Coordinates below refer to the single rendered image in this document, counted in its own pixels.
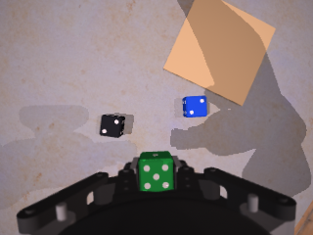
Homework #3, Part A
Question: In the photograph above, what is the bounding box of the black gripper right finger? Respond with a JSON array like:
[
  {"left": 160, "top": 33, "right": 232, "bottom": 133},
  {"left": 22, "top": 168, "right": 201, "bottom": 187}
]
[{"left": 171, "top": 156, "right": 296, "bottom": 235}]

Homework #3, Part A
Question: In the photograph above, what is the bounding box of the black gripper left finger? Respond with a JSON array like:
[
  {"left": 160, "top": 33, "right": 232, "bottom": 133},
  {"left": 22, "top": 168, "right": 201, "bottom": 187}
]
[{"left": 17, "top": 157, "right": 141, "bottom": 235}]

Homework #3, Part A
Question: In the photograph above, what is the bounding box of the peach flat square mat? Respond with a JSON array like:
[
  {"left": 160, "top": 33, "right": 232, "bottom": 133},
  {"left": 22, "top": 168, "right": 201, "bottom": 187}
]
[{"left": 163, "top": 0, "right": 276, "bottom": 106}]

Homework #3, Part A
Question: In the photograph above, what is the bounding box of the black die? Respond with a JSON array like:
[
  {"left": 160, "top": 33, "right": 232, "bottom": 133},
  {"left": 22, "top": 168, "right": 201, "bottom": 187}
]
[{"left": 100, "top": 115, "right": 125, "bottom": 138}]

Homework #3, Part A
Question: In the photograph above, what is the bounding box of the green die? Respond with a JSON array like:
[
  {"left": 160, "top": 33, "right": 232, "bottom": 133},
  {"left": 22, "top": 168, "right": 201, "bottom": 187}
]
[{"left": 138, "top": 151, "right": 174, "bottom": 192}]

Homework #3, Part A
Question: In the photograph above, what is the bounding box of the blue die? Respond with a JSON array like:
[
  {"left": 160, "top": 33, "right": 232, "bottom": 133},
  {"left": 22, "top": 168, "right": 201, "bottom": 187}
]
[{"left": 183, "top": 96, "right": 207, "bottom": 118}]

